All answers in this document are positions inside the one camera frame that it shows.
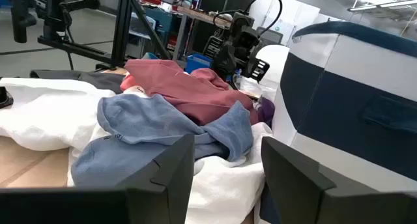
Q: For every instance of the teal tool cabinet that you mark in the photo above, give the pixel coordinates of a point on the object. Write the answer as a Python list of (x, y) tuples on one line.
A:
[(163, 22)]

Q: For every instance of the white shirt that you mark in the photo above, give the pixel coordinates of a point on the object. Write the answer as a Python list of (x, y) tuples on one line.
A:
[(42, 116)]

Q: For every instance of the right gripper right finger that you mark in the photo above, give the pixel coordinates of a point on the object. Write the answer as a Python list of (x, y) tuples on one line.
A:
[(293, 185)]

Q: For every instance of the maroon shirt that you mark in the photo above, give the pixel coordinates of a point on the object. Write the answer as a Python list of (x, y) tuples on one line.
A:
[(182, 90)]

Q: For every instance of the coral red sock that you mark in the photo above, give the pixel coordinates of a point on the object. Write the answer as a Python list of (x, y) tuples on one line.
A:
[(127, 83)]

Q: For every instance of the small blue plastic bin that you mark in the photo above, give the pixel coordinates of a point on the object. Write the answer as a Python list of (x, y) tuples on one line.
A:
[(197, 62)]

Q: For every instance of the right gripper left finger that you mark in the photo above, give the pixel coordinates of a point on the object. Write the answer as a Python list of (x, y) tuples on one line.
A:
[(163, 191)]

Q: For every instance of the navy white striped fabric basket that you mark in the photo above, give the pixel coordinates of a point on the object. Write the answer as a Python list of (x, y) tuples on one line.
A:
[(358, 120)]

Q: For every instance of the wooden workbench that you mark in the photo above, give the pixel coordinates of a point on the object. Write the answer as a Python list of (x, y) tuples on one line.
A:
[(202, 17)]

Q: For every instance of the dark grey trousers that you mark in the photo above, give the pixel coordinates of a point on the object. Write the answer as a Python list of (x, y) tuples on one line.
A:
[(97, 80)]

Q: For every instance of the black table-level camera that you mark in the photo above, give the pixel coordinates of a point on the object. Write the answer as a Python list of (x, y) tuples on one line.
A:
[(5, 98)]

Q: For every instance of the grey and violet sock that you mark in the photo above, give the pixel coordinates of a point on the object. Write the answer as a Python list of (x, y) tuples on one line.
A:
[(267, 111)]

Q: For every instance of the light blue sock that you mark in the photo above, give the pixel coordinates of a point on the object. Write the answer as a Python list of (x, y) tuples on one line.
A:
[(137, 126)]

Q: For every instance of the black table frame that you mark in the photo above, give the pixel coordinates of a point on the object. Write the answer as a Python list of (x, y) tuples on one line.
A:
[(122, 28)]

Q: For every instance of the black stand-mounted equipment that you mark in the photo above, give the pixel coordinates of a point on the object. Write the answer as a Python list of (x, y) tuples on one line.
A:
[(23, 19)]

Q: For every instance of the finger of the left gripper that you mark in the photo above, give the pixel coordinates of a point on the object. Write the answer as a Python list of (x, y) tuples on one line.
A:
[(260, 70), (214, 47)]

